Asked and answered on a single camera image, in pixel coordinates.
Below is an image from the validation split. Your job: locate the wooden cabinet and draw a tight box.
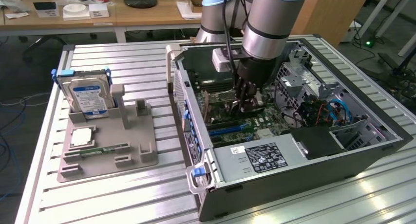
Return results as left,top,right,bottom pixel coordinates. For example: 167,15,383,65
288,0,373,48

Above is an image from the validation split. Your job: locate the hard disk in blue caddy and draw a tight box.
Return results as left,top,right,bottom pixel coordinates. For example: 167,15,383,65
52,67,113,120

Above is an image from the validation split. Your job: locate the white floor cable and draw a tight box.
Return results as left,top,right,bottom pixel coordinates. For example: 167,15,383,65
0,91,52,107

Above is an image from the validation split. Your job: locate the wooden desk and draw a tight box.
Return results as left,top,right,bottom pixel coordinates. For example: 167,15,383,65
115,0,208,43
0,0,117,43

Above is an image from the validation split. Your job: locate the grey printed parts rack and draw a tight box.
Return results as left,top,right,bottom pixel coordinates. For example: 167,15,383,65
56,84,160,184

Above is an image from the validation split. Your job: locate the green RAM stick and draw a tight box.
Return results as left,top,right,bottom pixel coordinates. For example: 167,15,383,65
79,146,127,157

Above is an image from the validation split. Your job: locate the stack of white papers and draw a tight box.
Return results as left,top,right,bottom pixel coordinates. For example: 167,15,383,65
177,1,204,20

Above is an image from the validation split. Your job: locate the green motherboard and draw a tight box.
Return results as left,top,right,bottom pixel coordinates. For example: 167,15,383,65
187,70,293,149

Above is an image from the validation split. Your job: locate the grey power supply unit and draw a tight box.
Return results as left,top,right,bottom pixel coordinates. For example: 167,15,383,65
212,133,308,183

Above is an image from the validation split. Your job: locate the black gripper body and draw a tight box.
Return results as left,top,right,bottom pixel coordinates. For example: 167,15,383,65
233,57,277,88

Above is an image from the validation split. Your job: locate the black camera cable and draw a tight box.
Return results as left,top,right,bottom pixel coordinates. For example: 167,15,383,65
223,0,237,73

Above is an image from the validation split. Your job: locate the black plastic shroud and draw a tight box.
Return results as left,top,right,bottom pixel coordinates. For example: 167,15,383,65
291,126,347,161

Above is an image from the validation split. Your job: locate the blue disk wire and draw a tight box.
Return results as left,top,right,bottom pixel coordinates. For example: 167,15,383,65
324,99,352,124

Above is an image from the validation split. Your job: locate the blue expansion slot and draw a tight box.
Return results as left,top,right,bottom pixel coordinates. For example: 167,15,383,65
207,125,251,136

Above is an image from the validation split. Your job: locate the black and grey PC case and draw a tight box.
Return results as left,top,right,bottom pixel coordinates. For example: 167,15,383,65
165,37,415,222

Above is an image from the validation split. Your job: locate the silver CPU chip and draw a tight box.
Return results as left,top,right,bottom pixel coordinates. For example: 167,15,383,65
71,128,95,147

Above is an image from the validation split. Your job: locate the white box with black top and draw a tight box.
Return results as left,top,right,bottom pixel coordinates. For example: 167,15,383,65
32,1,61,18

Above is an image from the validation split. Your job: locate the white round holder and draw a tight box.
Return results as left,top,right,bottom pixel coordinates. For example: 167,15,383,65
63,3,91,21

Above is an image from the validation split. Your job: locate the blue floor cable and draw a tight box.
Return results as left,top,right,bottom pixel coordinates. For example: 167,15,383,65
0,131,28,200

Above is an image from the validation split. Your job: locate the perforated metal drive cage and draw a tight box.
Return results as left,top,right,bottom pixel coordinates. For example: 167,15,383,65
276,47,325,108

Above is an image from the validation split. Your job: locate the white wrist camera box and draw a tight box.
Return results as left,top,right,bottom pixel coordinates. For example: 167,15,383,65
211,48,240,73

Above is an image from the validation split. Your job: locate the plain white box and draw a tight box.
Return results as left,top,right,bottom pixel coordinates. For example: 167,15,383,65
88,3,108,19

